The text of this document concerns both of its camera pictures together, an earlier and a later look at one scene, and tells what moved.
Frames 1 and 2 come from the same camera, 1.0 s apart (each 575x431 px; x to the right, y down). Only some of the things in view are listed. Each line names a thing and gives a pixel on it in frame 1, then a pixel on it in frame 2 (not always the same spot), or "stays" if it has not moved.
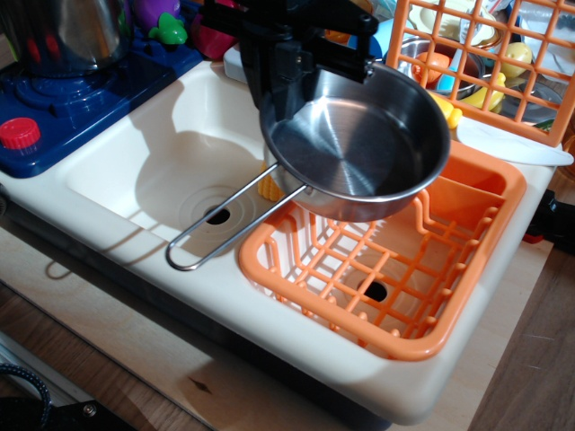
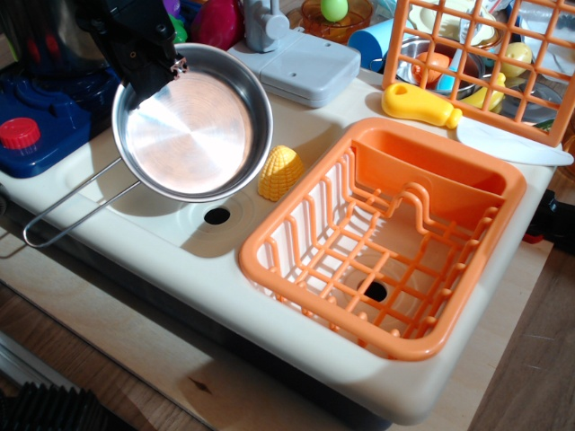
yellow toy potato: [519, 51] stays
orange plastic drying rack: [411, 280] stays
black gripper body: [338, 31] to [138, 38]
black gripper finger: [292, 72] to [146, 82]
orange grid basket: [509, 61] stays
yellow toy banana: [478, 98] stays
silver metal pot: [67, 38] stays
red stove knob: [19, 133] stays
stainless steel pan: [358, 148] to [195, 139]
